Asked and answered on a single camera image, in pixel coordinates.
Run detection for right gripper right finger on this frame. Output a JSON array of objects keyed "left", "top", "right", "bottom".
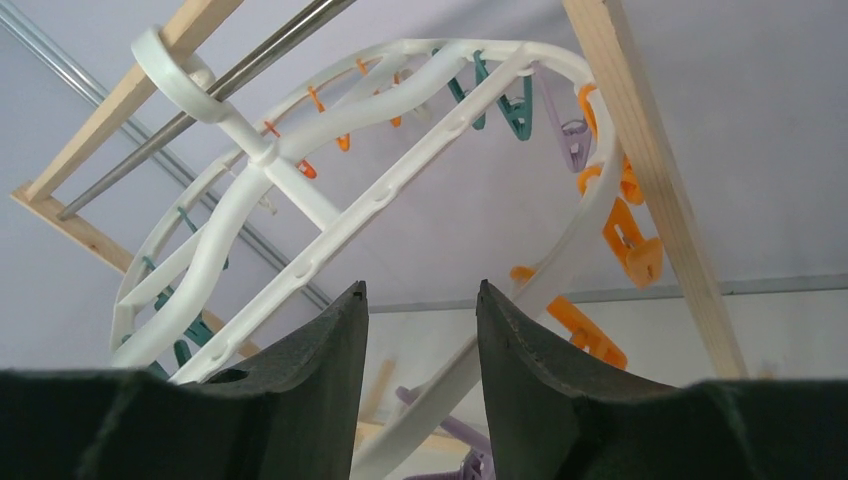
[{"left": 476, "top": 282, "right": 847, "bottom": 479}]

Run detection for wooden drying rack frame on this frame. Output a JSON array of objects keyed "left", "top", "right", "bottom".
[{"left": 14, "top": 1, "right": 747, "bottom": 378}]

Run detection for metal hanging rod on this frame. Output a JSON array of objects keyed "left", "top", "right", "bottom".
[{"left": 58, "top": 1, "right": 352, "bottom": 220}]

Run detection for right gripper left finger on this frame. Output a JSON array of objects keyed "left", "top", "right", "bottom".
[{"left": 1, "top": 281, "right": 369, "bottom": 479}]

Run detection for white oval clip hanger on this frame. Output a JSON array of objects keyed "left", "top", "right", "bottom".
[{"left": 108, "top": 25, "right": 665, "bottom": 480}]

